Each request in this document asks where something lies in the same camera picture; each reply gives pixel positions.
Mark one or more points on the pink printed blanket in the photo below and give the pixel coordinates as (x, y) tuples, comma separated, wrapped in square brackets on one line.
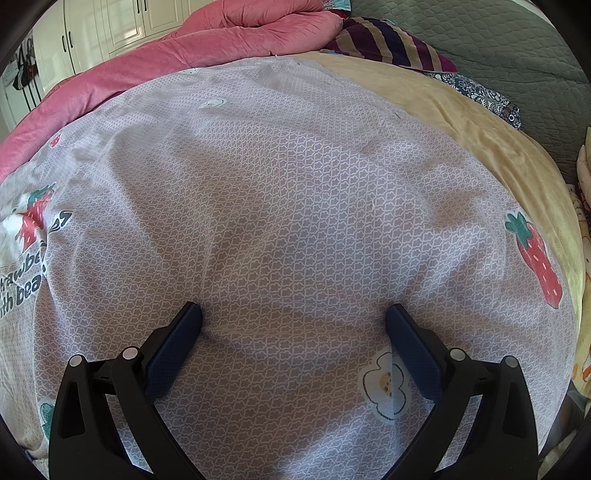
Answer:
[(286, 184)]

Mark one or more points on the grey quilted headboard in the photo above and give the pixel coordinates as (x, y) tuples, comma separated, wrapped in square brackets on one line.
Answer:
[(485, 37)]

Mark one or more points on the pink quilt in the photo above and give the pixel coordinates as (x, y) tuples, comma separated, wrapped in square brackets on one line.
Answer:
[(184, 41)]

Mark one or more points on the white wardrobe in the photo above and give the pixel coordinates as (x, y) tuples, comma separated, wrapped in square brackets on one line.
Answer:
[(92, 27)]

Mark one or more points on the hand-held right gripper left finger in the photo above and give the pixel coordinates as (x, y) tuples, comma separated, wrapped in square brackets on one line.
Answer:
[(173, 350)]

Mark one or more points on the small teal cloth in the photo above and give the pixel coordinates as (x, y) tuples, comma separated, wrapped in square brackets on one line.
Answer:
[(339, 4)]

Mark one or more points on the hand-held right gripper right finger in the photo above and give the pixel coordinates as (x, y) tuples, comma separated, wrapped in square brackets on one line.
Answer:
[(415, 355)]

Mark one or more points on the blue floral pillow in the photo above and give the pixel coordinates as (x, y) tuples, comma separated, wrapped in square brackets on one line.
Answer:
[(480, 94)]

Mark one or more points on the cartoon printed cloth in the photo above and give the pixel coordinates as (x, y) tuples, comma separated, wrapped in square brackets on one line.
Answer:
[(584, 184)]

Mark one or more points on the beige bed sheet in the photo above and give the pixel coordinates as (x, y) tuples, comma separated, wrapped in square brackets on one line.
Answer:
[(485, 129)]

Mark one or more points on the striped pillow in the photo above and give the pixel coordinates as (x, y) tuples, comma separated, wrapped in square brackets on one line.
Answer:
[(383, 41)]

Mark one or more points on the black hanging bag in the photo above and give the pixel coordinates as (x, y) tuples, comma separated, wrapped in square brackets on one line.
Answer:
[(23, 69)]

